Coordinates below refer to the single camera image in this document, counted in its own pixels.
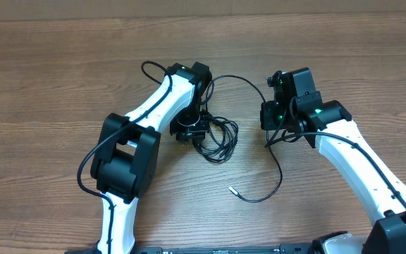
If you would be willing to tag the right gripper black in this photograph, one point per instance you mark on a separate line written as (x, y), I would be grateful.
(269, 116)

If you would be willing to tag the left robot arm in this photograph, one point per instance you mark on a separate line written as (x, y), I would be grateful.
(125, 158)

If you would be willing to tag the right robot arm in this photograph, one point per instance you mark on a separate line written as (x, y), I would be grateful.
(298, 110)

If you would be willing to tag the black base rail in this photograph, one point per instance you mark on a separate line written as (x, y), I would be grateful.
(285, 248)

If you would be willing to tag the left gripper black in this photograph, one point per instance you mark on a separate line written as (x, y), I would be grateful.
(190, 130)

